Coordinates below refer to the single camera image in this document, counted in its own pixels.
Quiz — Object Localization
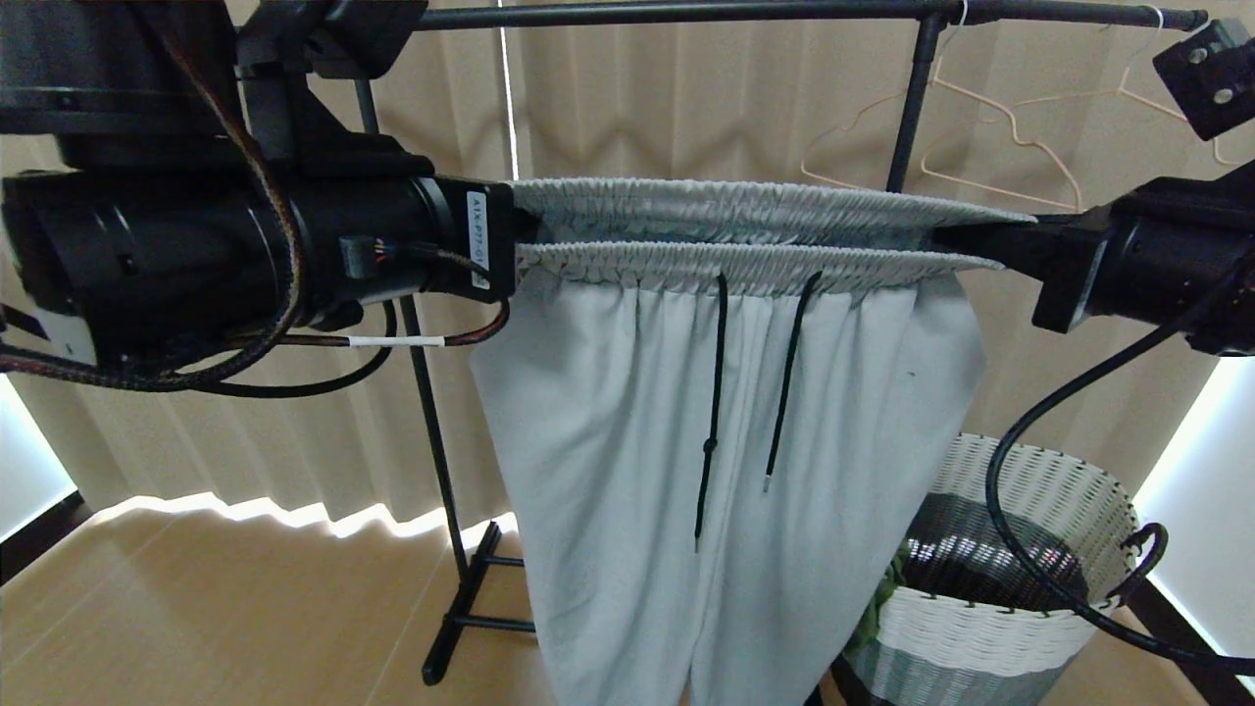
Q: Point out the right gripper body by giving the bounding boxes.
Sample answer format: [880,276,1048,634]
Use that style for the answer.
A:
[1029,162,1255,356]

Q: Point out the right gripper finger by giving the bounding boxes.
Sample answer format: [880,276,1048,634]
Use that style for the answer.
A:
[927,218,1058,285]

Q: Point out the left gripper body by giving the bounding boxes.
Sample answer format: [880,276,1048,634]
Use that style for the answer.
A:
[3,169,518,366]

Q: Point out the pink clothes hanger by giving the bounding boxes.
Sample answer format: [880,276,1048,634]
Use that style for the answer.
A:
[799,54,1084,214]
[919,39,1255,212]

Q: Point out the black clothes rack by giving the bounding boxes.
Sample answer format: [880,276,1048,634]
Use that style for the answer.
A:
[355,0,1209,687]

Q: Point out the white laundry basket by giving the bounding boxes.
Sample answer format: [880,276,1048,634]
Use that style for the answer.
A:
[833,431,1170,706]

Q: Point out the beige curtain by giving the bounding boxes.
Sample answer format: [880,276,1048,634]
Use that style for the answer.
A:
[0,0,1255,540]

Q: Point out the green garment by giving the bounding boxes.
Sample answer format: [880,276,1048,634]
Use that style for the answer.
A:
[848,549,913,660]

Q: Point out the black cable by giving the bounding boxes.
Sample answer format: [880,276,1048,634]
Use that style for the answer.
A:
[191,299,398,399]
[983,279,1255,678]

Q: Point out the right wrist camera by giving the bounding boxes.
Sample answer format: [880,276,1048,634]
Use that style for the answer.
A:
[1152,18,1255,140]

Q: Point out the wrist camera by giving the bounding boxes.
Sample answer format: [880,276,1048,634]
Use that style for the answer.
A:
[1152,18,1255,140]
[235,0,432,179]

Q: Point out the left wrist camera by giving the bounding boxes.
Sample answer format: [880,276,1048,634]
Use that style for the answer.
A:
[235,0,432,179]

